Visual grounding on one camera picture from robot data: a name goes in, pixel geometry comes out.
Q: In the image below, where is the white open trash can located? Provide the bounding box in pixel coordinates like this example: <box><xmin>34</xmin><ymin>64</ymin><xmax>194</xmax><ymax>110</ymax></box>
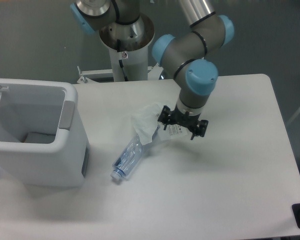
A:
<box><xmin>0</xmin><ymin>78</ymin><xmax>90</xmax><ymax>188</ymax></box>

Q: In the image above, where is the white plastic wrapper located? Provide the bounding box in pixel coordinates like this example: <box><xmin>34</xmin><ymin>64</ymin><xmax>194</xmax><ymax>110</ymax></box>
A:
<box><xmin>131</xmin><ymin>102</ymin><xmax>189</xmax><ymax>145</ymax></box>

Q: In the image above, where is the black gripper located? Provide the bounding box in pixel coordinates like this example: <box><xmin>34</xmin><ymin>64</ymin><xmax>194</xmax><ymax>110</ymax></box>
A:
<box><xmin>157</xmin><ymin>105</ymin><xmax>209</xmax><ymax>140</ymax></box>

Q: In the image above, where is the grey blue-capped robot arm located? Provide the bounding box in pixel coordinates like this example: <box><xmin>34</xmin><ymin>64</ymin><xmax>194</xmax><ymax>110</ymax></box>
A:
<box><xmin>70</xmin><ymin>0</ymin><xmax>235</xmax><ymax>137</ymax></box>

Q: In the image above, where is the clear plastic water bottle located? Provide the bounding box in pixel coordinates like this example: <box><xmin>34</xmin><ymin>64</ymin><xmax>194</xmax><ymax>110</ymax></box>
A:
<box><xmin>110</xmin><ymin>134</ymin><xmax>153</xmax><ymax>183</ymax></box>

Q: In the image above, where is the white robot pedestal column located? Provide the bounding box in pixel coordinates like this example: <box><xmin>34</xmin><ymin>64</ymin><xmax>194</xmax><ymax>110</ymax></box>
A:
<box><xmin>108</xmin><ymin>46</ymin><xmax>148</xmax><ymax>82</ymax></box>

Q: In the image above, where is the black pedestal cable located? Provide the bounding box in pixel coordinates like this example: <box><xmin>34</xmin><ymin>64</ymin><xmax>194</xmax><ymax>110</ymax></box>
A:
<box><xmin>116</xmin><ymin>39</ymin><xmax>129</xmax><ymax>82</ymax></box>

